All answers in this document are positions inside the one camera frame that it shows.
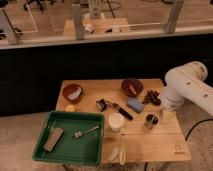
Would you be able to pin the black handled peeler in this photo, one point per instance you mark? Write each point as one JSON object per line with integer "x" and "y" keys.
{"x": 104, "y": 104}

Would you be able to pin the wooden table board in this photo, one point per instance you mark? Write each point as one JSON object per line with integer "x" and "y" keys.
{"x": 164, "y": 142}

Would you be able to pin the brown rectangular block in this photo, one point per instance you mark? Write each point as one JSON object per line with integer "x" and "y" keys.
{"x": 52, "y": 139}

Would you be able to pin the green plastic tray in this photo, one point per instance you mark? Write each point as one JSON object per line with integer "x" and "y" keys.
{"x": 85, "y": 150}

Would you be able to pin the white cup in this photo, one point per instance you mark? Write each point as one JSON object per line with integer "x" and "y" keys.
{"x": 116, "y": 122}

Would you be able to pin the metal fork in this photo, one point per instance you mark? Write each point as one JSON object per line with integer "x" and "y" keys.
{"x": 79, "y": 134}

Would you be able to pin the blue sponge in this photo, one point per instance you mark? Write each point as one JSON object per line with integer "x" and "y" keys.
{"x": 135, "y": 105}

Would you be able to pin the dark red bowl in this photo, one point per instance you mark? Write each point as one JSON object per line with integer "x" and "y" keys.
{"x": 131, "y": 87}

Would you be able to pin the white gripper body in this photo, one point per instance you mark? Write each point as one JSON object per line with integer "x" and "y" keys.
{"x": 168, "y": 114}

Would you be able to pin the brown bowl with white content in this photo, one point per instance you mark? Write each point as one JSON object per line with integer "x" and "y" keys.
{"x": 72, "y": 92}

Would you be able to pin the bunch of dark grapes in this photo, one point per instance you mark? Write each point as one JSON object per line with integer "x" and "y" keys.
{"x": 152, "y": 97}

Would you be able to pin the small dark metal cup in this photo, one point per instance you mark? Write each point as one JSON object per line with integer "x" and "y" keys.
{"x": 151, "y": 121}

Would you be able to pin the small yellow round object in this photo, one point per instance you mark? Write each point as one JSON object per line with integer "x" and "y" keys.
{"x": 70, "y": 108}

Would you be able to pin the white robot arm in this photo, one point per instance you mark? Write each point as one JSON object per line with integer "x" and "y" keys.
{"x": 186, "y": 82}

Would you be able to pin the distant wooden table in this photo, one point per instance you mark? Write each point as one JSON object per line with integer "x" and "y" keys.
{"x": 100, "y": 26}

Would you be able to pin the light wooden spoon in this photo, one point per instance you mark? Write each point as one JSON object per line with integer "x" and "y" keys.
{"x": 113, "y": 154}

